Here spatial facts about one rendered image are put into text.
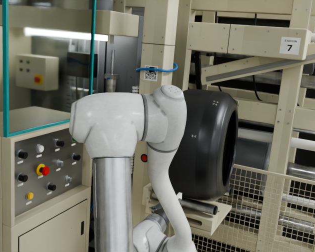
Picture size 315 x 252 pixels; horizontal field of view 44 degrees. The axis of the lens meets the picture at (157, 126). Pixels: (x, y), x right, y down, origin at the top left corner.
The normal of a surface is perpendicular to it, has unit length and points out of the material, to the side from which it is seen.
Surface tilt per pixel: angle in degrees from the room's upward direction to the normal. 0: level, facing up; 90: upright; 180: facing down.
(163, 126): 106
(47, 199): 90
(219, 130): 65
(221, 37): 90
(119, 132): 74
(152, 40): 90
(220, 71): 90
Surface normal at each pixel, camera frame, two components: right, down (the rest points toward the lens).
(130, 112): 0.30, -0.21
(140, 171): -0.44, 0.17
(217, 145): 0.38, 0.01
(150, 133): 0.27, 0.66
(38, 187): 0.90, 0.17
